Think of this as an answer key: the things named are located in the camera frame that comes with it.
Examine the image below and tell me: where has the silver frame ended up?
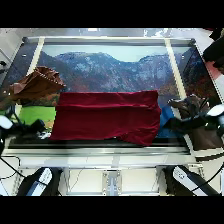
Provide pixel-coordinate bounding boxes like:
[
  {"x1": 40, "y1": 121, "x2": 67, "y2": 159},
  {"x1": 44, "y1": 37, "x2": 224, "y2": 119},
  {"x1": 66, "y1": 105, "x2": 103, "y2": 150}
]
[{"x1": 0, "y1": 34, "x2": 224, "y2": 197}]

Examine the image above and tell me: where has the black garment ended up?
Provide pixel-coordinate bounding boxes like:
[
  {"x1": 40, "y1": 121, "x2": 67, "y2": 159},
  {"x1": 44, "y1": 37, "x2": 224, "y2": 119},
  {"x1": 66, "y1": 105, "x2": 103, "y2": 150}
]
[{"x1": 202, "y1": 28, "x2": 224, "y2": 74}]

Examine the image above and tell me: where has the black cable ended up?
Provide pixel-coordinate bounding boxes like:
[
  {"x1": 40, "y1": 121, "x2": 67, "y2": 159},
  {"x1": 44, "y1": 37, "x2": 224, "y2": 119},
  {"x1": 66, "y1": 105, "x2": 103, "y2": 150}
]
[
  {"x1": 190, "y1": 161, "x2": 224, "y2": 193},
  {"x1": 0, "y1": 154, "x2": 27, "y2": 180}
]

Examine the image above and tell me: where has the dark brown garment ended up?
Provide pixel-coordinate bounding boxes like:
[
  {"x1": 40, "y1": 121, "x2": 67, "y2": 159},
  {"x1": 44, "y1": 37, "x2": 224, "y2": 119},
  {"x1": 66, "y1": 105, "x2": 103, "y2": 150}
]
[{"x1": 167, "y1": 94, "x2": 222, "y2": 152}]

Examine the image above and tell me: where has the red T-shirt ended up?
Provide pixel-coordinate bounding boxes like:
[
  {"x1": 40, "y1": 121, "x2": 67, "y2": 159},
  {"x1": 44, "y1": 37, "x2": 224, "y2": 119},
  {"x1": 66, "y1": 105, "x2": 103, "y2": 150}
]
[{"x1": 49, "y1": 89, "x2": 163, "y2": 147}]

